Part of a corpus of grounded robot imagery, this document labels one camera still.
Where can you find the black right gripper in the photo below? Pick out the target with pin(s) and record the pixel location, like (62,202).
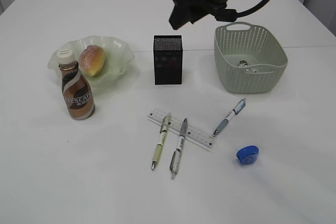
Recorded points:
(191,11)

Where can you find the paper ball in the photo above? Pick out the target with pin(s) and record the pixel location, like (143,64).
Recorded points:
(244,64)

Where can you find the sugared bread roll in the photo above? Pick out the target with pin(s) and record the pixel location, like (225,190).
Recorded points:
(92,60)

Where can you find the brown Nescafe coffee bottle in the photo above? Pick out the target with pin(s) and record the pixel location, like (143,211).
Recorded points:
(75,88)

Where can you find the blue pencil sharpener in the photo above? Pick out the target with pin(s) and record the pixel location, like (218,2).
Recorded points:
(248,155)

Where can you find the black mesh pen holder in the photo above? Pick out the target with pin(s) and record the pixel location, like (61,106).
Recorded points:
(168,59)

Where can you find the pale green plastic basket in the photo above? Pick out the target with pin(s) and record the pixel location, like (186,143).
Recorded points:
(259,47)

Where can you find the blue white pen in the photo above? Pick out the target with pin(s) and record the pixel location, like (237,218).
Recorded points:
(235,111)

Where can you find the cream barrel pen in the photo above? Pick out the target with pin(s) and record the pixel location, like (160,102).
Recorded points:
(159,147)

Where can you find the grey white clear pen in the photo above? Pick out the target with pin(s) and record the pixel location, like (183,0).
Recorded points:
(176,158)

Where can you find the frosted green glass bowl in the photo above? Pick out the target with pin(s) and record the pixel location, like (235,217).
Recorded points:
(118,52)

